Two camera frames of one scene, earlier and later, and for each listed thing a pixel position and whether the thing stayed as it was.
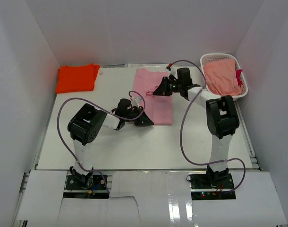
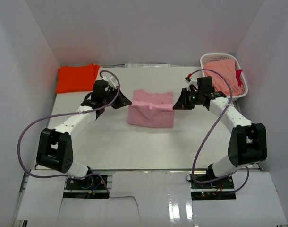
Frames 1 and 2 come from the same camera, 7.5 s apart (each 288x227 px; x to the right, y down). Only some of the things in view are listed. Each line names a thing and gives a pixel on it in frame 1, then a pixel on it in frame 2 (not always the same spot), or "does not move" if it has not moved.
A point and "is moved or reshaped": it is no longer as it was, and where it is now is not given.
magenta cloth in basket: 238,72 does not move
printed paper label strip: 146,65 does not move
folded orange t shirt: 77,78 does not move
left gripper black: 143,120 to 122,101
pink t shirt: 159,109 is moved or reshaped
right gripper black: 163,89 to 182,104
